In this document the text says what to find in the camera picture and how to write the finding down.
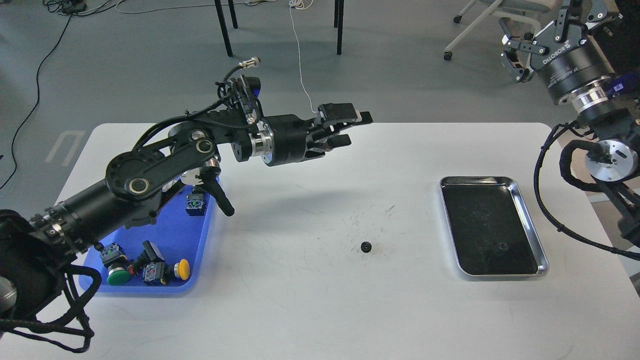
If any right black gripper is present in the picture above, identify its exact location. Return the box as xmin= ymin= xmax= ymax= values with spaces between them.
xmin=499 ymin=0 xmax=620 ymax=105

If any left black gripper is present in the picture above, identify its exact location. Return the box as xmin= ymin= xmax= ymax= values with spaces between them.
xmin=263 ymin=103 xmax=373 ymax=167

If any small black gear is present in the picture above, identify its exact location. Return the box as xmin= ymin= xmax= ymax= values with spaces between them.
xmin=494 ymin=242 xmax=510 ymax=255
xmin=359 ymin=241 xmax=373 ymax=254

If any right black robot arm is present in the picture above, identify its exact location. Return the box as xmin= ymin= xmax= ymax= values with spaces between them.
xmin=499 ymin=0 xmax=639 ymax=261

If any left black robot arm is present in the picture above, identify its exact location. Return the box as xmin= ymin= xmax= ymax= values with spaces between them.
xmin=0 ymin=57 xmax=373 ymax=353

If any silver metal tray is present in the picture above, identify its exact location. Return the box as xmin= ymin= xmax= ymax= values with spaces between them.
xmin=439 ymin=176 xmax=550 ymax=281

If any blue plastic tray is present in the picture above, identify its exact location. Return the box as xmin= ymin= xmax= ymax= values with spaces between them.
xmin=83 ymin=186 xmax=217 ymax=296

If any white office chair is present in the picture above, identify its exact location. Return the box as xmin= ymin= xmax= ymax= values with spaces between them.
xmin=443 ymin=0 xmax=556 ymax=62

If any black equipment case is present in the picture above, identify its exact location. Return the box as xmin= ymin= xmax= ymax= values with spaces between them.
xmin=598 ymin=0 xmax=640 ymax=75

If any black table leg right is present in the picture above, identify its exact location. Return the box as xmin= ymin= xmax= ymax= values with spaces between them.
xmin=333 ymin=0 xmax=345 ymax=56

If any black table leg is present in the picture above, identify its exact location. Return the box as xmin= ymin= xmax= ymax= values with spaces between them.
xmin=214 ymin=0 xmax=239 ymax=57
xmin=333 ymin=0 xmax=345 ymax=56

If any red mushroom push button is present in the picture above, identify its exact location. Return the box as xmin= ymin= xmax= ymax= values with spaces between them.
xmin=185 ymin=186 xmax=208 ymax=217

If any black table leg left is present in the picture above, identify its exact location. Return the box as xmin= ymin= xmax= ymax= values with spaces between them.
xmin=214 ymin=0 xmax=239 ymax=57

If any yellow push button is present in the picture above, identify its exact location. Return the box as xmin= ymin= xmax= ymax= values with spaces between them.
xmin=141 ymin=259 xmax=191 ymax=286

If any large green push button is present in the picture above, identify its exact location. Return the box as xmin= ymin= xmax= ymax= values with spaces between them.
xmin=99 ymin=243 xmax=131 ymax=286

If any white cable on floor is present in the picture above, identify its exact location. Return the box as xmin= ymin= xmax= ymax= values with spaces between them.
xmin=288 ymin=0 xmax=341 ymax=124

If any black switch block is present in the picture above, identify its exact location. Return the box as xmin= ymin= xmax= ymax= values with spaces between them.
xmin=129 ymin=240 xmax=166 ymax=275

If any black cable on floor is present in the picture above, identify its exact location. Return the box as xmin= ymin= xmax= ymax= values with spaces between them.
xmin=0 ymin=0 xmax=118 ymax=190

